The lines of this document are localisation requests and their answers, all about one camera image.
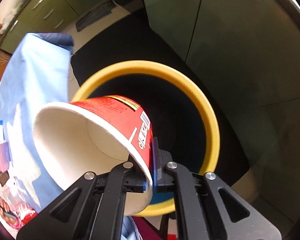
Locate red paper noodle cup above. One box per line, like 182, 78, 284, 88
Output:
33, 95, 153, 216

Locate yellow rimmed trash bin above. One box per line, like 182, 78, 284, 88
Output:
70, 60, 221, 217

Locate green kitchen base cabinets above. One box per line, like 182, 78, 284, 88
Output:
0, 0, 105, 54

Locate blue patterned tablecloth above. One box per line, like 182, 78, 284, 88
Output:
0, 33, 74, 212

